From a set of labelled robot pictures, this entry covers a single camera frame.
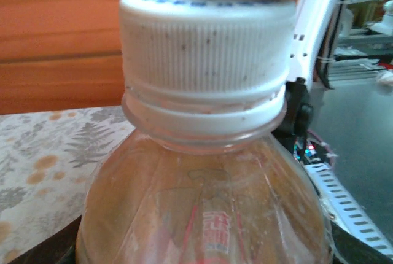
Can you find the pink drink bottle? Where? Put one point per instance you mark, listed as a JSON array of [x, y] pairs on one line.
[[199, 215]]

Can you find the background lab equipment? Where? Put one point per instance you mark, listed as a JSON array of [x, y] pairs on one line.
[[374, 24]]

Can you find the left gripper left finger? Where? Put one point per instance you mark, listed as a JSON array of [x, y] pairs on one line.
[[52, 251]]

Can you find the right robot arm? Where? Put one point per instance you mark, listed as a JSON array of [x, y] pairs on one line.
[[316, 30]]

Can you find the black base connector board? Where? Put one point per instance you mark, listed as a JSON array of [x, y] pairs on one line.
[[302, 152]]

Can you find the white cap blue print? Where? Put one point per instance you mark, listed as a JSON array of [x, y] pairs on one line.
[[202, 46]]

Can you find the floral table cloth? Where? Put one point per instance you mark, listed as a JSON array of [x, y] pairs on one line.
[[46, 153]]

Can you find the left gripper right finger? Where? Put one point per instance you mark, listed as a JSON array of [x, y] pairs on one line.
[[353, 248]]

